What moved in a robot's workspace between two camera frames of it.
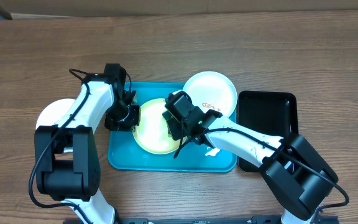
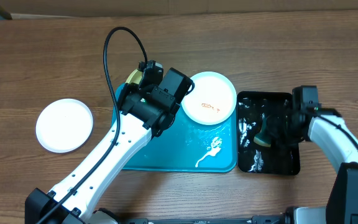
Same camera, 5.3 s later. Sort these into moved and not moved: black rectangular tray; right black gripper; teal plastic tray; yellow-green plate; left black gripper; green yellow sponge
Moved: green yellow sponge; yellow-green plate; right black gripper; left black gripper
Not moved: black rectangular tray; teal plastic tray
